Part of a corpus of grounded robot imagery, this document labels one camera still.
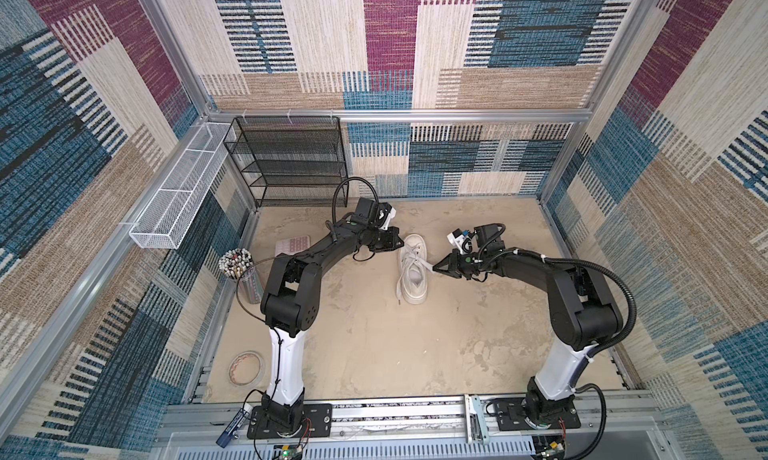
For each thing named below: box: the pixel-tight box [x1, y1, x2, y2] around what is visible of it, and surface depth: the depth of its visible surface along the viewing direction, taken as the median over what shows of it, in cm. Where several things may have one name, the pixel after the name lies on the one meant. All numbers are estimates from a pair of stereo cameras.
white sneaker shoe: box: [400, 233, 428, 305], surface depth 94 cm
